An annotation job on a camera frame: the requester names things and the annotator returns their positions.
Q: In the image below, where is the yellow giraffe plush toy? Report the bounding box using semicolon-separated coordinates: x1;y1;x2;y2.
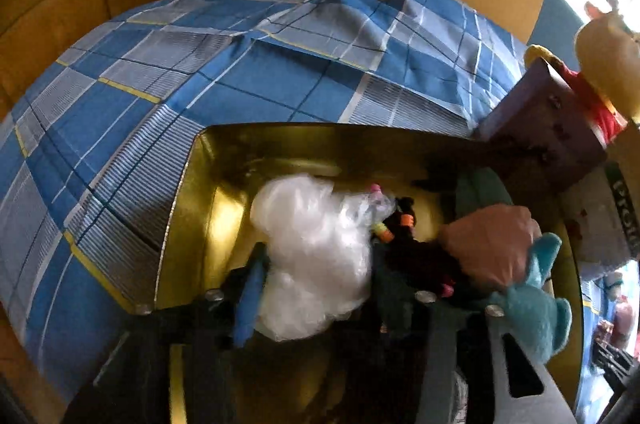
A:
524;0;640;140

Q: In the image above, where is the blue checked bedsheet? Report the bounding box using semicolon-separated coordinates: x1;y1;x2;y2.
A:
0;0;531;405

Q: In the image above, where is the white fluffy plastic wad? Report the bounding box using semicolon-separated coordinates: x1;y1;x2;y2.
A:
249;174;396;340

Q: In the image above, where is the gold metal tray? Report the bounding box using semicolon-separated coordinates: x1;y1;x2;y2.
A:
155;123;586;424

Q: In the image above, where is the white protein powder can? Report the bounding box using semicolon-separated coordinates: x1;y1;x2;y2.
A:
560;124;640;275

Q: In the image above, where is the teal plush toy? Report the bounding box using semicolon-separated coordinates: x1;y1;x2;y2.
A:
440;169;573;365

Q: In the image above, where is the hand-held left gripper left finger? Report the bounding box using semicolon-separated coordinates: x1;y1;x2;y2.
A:
65;241;273;424

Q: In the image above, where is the black doll with beads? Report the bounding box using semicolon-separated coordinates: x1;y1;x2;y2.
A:
370;184;481;300

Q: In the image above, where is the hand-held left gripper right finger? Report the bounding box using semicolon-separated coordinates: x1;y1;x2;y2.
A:
375;261;576;424

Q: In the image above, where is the pink box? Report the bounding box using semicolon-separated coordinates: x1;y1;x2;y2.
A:
475;57;608;195

